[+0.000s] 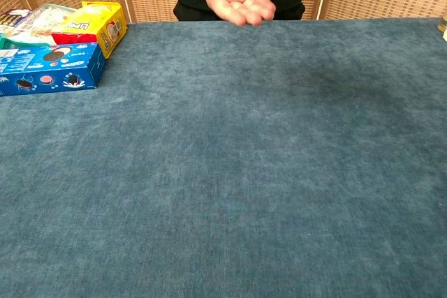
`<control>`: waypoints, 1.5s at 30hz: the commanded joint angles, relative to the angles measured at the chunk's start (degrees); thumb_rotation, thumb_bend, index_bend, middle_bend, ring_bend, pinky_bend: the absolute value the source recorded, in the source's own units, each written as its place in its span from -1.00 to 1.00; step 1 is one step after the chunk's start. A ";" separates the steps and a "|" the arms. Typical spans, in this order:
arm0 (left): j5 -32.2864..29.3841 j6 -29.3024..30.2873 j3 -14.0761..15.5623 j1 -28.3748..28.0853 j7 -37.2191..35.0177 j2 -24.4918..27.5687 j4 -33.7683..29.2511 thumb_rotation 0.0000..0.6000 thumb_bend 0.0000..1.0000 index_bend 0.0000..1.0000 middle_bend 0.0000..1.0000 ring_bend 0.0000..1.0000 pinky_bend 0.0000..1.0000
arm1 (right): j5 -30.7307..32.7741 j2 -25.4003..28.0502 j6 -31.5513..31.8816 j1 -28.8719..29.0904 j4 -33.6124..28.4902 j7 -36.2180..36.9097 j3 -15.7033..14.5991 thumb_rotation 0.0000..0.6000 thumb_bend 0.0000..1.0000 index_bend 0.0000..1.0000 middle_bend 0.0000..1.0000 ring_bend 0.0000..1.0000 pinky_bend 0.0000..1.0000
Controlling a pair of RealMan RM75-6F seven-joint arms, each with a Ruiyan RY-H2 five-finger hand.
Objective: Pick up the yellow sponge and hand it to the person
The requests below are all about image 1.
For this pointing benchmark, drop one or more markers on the yellow red cracker box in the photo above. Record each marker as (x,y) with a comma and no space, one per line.
(101,22)

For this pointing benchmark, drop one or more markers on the blue velvet tablecloth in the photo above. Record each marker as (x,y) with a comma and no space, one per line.
(244,158)

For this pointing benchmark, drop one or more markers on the white teal snack bag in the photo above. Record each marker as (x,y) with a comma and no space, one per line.
(38,22)

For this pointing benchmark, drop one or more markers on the blue Oreo cookie box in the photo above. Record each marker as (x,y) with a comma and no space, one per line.
(49,69)

